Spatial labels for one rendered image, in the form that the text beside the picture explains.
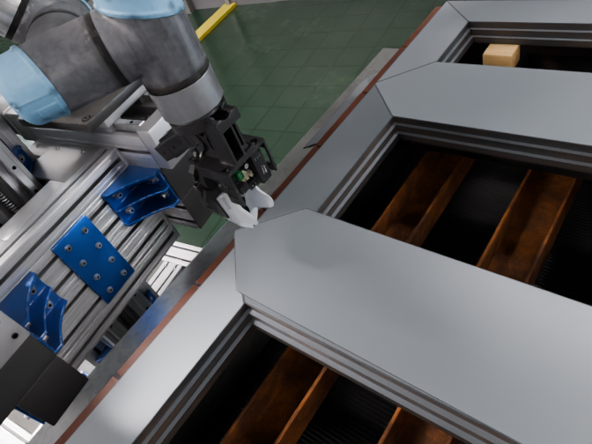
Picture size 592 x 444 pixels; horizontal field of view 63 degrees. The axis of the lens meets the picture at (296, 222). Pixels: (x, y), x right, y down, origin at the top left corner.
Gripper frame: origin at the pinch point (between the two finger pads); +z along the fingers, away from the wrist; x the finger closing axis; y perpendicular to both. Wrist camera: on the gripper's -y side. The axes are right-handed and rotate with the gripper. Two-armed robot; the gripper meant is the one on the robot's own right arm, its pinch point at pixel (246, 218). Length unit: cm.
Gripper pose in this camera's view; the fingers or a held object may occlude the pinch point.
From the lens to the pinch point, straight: 70.7
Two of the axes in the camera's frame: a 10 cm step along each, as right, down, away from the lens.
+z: 3.0, 6.6, 6.9
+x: 5.7, -7.0, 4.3
